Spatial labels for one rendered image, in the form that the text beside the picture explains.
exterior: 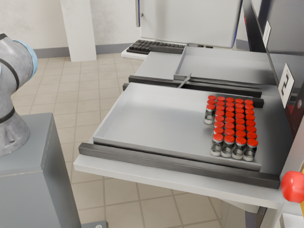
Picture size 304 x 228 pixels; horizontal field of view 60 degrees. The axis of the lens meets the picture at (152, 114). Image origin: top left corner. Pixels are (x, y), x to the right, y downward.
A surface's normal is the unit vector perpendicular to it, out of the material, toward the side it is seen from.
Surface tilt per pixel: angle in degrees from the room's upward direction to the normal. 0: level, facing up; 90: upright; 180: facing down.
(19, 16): 90
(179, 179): 0
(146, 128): 0
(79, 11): 90
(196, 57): 0
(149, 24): 90
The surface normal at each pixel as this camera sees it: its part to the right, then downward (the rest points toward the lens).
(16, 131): 0.92, -0.12
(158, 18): -0.35, 0.53
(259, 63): 0.00, -0.83
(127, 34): 0.18, 0.55
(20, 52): 0.75, -0.50
